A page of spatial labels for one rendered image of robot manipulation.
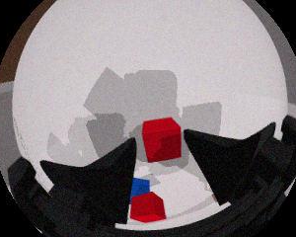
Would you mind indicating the red cube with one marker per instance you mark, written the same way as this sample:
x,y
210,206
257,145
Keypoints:
x,y
147,208
162,139

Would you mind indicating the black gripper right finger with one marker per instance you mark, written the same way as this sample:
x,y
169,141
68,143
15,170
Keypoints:
x,y
225,161

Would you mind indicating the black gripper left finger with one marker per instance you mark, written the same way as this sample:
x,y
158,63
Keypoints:
x,y
106,182

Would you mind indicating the blue cube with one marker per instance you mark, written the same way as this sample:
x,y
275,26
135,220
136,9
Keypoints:
x,y
139,187

